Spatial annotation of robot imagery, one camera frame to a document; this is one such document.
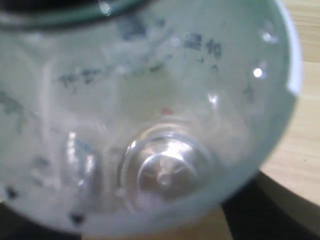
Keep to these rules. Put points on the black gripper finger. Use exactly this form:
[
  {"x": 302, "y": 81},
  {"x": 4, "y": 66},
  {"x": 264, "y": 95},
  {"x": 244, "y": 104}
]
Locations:
[
  {"x": 270, "y": 215},
  {"x": 22, "y": 228}
]

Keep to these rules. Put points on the white bottle with droplet logo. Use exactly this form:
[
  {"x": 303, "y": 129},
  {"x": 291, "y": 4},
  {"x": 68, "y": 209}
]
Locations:
[{"x": 150, "y": 100}]

